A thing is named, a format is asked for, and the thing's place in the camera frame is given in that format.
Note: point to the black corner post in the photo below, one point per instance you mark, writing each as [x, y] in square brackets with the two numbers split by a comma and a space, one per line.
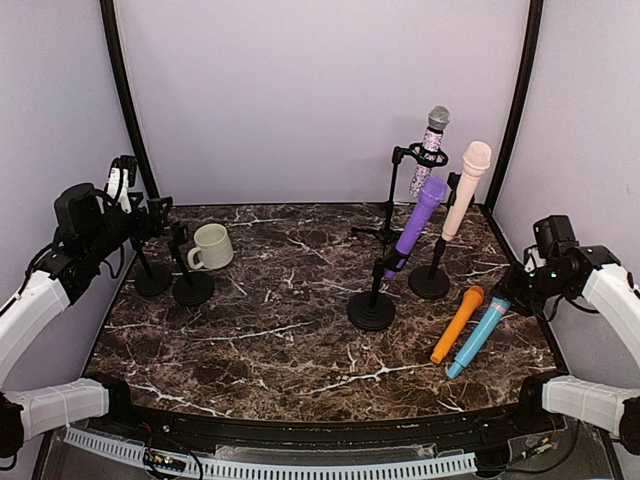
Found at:
[525, 69]
[126, 101]

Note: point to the white slotted cable duct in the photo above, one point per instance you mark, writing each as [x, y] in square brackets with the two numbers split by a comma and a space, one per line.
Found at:
[261, 463]

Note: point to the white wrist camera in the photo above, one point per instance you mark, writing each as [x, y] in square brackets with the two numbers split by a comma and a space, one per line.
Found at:
[532, 259]
[122, 176]

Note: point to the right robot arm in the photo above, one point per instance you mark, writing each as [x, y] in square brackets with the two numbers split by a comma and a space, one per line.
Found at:
[591, 301]

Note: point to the black front frame rail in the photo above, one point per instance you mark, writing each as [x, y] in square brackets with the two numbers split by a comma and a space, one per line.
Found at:
[487, 431]

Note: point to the black round-base orange mic stand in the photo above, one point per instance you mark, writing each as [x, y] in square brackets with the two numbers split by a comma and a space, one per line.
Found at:
[154, 278]

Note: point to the black round-base blue mic stand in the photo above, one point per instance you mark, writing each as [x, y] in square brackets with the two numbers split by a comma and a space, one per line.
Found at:
[192, 288]

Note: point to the black left corner post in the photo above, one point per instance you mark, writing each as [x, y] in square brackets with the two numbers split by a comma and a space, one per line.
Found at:
[126, 101]

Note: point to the cream ceramic mug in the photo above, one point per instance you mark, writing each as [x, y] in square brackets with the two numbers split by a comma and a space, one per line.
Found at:
[213, 248]

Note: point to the black round-base purple mic stand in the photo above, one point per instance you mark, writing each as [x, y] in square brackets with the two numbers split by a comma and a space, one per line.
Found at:
[371, 310]

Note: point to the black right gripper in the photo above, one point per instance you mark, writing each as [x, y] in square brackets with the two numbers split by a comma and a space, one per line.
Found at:
[510, 287]

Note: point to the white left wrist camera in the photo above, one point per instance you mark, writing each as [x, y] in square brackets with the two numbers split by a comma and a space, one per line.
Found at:
[122, 176]

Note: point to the purple toy microphone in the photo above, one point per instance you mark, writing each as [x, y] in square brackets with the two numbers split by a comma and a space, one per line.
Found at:
[430, 198]

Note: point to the silver glitter microphone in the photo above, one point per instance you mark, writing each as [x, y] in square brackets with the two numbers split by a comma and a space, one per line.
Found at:
[429, 152]

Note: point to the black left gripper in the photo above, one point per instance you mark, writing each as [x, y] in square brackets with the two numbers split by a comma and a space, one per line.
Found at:
[155, 222]

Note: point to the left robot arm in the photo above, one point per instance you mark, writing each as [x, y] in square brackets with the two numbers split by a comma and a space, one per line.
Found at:
[91, 226]

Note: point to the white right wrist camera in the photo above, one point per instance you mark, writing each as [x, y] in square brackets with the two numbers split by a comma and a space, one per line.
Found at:
[532, 259]

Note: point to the orange toy microphone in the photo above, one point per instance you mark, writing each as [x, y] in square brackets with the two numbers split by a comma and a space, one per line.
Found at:
[472, 300]

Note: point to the blue toy microphone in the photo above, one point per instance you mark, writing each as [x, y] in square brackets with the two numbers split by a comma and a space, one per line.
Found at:
[491, 318]

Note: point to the pink toy microphone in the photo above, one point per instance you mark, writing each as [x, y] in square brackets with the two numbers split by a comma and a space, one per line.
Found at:
[476, 161]

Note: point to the black right corner post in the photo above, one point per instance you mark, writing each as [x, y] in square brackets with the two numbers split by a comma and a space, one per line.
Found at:
[525, 69]

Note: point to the black round-base pink mic stand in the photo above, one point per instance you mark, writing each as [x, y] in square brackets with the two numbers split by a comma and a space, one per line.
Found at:
[428, 282]

